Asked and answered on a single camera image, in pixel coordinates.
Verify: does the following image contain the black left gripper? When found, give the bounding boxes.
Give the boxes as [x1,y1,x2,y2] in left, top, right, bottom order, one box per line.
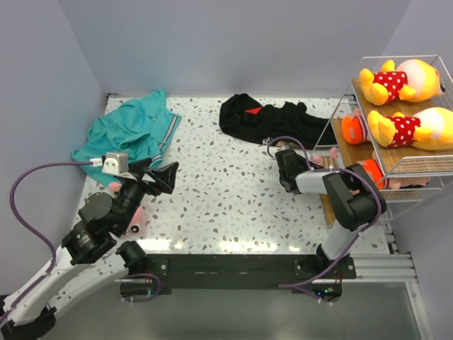
[116,157,179,233]

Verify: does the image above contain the pink pig plush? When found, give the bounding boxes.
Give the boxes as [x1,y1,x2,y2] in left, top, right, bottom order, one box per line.
[108,182,144,234]
[311,147,338,168]

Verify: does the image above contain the black-haired doll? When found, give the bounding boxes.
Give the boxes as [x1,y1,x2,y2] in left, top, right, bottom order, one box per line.
[357,151,431,190]
[341,108,371,145]

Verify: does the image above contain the yellow polka-dot plush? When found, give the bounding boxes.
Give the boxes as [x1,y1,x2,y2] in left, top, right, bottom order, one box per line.
[358,59,445,106]
[367,107,452,151]

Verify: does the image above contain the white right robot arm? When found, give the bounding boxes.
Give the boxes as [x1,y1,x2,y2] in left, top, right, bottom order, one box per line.
[275,149,386,278]

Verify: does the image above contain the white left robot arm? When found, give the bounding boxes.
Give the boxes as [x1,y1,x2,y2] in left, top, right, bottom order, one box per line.
[1,152,179,339]

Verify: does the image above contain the teal striped-trim shirt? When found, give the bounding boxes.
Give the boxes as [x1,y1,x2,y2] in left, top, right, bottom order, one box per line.
[71,89,181,166]

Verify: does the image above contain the black printed shirt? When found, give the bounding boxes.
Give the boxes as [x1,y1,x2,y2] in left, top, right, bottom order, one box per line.
[219,93,336,149]

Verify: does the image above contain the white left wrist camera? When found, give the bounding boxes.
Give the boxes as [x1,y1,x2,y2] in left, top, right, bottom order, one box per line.
[102,151,129,176]

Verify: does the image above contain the white wire wooden shelf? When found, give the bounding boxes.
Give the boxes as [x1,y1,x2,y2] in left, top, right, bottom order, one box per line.
[329,55,452,212]

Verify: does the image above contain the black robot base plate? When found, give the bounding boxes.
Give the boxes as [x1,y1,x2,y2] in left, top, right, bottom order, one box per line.
[119,253,357,297]

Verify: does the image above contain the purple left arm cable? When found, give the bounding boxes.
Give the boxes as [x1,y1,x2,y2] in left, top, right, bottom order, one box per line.
[0,161,164,327]

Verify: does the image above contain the aluminium frame rail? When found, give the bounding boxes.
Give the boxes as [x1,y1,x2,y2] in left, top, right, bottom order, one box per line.
[52,251,418,284]

